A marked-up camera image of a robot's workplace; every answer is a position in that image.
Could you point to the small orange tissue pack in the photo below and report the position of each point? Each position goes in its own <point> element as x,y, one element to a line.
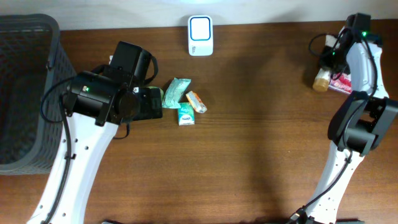
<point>196,102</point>

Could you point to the white barcode scanner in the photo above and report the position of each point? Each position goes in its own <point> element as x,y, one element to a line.
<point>200,36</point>

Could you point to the small teal tissue pack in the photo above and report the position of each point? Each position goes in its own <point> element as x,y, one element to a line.
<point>185,114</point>

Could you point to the white floral cream tube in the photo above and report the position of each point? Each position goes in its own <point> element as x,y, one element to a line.
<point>322,80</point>

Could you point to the red purple pad package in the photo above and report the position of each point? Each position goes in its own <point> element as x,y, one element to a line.
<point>341,82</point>

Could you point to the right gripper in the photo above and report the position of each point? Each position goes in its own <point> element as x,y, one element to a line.
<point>326,50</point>

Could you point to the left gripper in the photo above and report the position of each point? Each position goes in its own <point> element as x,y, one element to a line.
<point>152,104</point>

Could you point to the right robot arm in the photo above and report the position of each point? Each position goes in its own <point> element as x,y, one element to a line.
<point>361,122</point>

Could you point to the dark grey plastic basket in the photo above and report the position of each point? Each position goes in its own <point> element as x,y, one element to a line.
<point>32,62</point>

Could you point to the light green item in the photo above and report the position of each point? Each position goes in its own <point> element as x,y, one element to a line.
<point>159,90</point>

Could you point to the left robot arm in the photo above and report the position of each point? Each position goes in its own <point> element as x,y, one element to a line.
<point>93,107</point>

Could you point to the mint green wipes pouch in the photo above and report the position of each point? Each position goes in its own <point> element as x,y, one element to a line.
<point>175,92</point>

